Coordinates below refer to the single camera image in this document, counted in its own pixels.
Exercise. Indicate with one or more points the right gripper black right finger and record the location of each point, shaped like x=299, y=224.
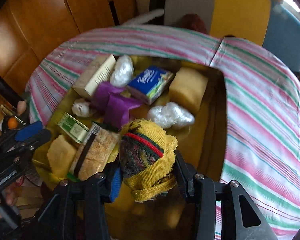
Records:
x=184, y=173

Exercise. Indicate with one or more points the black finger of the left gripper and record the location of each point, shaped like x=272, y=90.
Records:
x=28, y=142

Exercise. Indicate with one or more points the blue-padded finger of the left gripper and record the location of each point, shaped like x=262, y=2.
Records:
x=28, y=131

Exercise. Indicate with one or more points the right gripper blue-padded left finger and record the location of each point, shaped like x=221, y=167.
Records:
x=116, y=182

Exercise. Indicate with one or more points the yellow knitted sock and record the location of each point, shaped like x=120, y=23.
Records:
x=146, y=154

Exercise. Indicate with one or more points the clear plastic bag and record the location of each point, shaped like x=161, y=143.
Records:
x=123, y=71

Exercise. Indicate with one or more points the orange ball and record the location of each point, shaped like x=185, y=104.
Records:
x=12, y=123

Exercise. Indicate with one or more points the flat yellow sponge cloth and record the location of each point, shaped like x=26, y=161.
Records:
x=60, y=155

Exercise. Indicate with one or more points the green and white small box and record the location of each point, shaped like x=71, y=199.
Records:
x=73, y=128

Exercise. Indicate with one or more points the snack packet with comb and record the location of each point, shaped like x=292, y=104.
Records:
x=97, y=148

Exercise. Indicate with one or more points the crumpled white tissue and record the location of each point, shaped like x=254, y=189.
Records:
x=81, y=108

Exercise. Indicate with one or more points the gold metal tray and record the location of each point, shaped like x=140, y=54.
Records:
x=202, y=144

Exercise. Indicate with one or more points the purple foil wrapper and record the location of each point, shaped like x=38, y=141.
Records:
x=107, y=99

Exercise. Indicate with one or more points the striped bed sheet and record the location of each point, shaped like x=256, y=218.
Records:
x=263, y=101

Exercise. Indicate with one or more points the cream medicine box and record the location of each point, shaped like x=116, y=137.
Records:
x=98, y=71

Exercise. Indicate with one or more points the thick yellow sponge block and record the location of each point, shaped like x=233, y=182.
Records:
x=187, y=89

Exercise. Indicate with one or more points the blue tissue pack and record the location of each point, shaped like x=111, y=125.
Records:
x=150, y=84

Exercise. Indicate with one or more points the wooden wardrobe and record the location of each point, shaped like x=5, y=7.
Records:
x=46, y=44

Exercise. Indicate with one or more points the dark red cloth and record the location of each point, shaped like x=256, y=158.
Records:
x=192, y=22

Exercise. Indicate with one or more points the grey yellow blue headboard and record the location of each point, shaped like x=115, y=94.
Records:
x=272, y=24

